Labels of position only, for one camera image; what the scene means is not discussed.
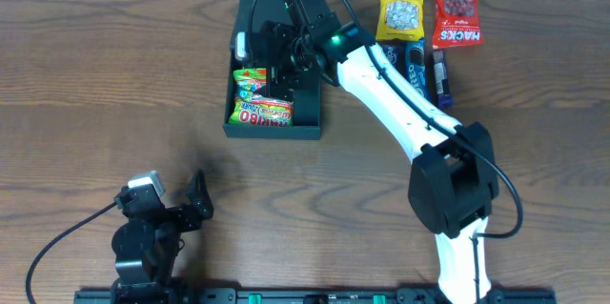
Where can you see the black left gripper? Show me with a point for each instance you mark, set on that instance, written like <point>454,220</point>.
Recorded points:
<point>186,215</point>

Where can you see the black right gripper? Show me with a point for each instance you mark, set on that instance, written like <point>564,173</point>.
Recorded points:
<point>274,81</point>

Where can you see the Haribo gummy bag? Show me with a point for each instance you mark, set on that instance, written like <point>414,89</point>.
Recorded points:
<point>252,108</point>

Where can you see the blue Eclipse mint pack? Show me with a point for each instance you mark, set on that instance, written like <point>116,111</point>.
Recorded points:
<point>392,53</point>

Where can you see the dark green box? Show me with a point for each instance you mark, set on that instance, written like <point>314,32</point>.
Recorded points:
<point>266,10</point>

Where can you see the blue Oreo cookie pack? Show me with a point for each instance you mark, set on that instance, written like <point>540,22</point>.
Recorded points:
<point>415,66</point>

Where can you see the dark blue chocolate bar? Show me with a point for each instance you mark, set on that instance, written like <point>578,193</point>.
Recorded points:
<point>444,96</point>

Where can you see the yellow snack bag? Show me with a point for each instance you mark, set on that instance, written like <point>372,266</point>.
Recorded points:
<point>400,19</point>

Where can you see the red Hacks candy bag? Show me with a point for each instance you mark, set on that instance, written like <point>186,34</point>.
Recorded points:
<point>457,24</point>

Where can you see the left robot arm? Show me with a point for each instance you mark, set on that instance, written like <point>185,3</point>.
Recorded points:
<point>147,245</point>

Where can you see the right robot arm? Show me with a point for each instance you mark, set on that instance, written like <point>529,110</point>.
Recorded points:
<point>453,178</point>

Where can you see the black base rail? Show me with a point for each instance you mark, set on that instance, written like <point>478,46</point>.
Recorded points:
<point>232,296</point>

